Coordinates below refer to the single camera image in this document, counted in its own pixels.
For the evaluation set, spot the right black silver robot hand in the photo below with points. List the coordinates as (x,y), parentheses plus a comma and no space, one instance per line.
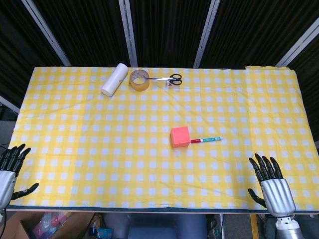
(277,194)

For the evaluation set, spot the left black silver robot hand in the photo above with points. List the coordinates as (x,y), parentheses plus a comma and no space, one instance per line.
(6,181)

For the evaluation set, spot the red and teal marker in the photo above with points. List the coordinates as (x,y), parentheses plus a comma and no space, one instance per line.
(208,140)

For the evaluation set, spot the pink cube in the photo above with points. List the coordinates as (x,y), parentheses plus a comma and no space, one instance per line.
(180,138)

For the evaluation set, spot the brown cardboard box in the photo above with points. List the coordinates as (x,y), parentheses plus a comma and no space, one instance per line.
(17,225)

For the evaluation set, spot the yellow white checked tablecloth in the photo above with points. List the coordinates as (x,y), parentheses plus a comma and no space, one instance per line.
(99,149)

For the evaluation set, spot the blue packet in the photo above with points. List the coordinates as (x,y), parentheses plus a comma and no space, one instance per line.
(104,234)

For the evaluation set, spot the grey blue robot torso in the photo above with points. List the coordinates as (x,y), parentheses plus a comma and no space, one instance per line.
(154,226)

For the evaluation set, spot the white cylindrical roll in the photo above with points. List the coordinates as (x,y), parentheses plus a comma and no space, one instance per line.
(114,79)

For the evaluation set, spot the clear packing tape roll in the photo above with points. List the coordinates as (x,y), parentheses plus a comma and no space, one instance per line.
(139,86)

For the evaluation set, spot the black pleated curtain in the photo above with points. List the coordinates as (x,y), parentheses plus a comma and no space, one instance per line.
(169,30)

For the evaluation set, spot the white aluminium frame post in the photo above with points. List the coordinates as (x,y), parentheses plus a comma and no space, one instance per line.
(8,104)
(47,33)
(207,32)
(128,32)
(297,46)

